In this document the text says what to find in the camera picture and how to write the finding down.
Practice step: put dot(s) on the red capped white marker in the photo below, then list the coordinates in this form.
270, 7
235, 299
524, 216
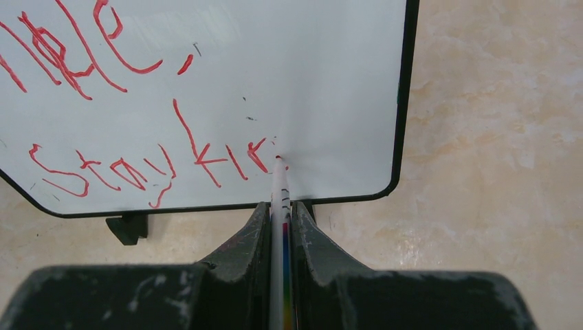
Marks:
281, 311

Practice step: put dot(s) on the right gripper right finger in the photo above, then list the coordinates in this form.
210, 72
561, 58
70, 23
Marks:
336, 291

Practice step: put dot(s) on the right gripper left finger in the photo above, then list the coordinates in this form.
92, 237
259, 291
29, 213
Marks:
228, 289

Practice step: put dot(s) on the black framed whiteboard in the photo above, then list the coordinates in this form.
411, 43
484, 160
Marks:
132, 108

